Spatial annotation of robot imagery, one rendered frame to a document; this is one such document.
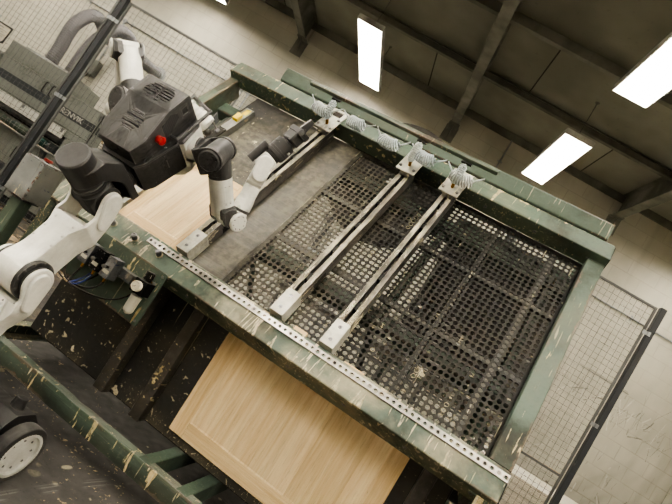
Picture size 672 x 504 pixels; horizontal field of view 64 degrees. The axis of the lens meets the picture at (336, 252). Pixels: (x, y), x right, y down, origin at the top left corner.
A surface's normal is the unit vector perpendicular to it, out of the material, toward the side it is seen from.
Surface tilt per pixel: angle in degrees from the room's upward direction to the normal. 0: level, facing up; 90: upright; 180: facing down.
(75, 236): 111
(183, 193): 58
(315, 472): 90
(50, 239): 64
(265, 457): 90
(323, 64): 90
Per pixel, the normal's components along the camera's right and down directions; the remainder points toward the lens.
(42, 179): 0.82, 0.48
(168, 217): 0.09, -0.63
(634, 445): -0.05, -0.11
